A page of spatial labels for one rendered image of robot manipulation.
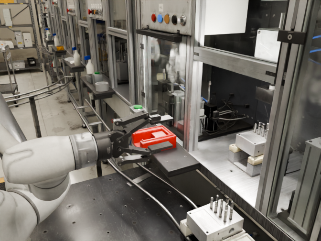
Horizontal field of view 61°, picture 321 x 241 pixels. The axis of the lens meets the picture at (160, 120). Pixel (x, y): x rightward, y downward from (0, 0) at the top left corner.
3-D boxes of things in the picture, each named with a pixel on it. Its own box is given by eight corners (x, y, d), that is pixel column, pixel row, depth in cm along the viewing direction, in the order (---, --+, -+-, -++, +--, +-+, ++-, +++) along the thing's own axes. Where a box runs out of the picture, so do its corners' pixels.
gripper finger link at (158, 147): (152, 150, 79) (152, 152, 79) (173, 145, 82) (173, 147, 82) (147, 146, 81) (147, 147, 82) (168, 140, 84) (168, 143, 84)
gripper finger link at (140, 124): (114, 139, 76) (112, 135, 75) (147, 117, 78) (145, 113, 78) (119, 145, 73) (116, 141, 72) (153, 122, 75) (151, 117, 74)
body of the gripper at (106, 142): (99, 168, 70) (133, 160, 74) (96, 139, 67) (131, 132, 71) (92, 155, 77) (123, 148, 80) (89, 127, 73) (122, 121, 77)
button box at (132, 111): (129, 128, 134) (128, 105, 129) (144, 125, 137) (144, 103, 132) (135, 135, 127) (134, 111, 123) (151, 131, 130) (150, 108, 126)
